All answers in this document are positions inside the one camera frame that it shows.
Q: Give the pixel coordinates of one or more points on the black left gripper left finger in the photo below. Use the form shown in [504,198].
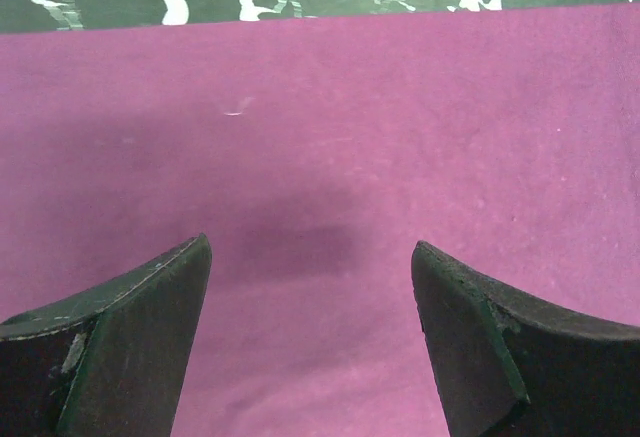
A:
[110,360]

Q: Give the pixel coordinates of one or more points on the purple cloth drape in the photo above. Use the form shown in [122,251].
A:
[315,154]

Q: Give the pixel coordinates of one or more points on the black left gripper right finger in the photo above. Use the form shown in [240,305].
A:
[507,363]

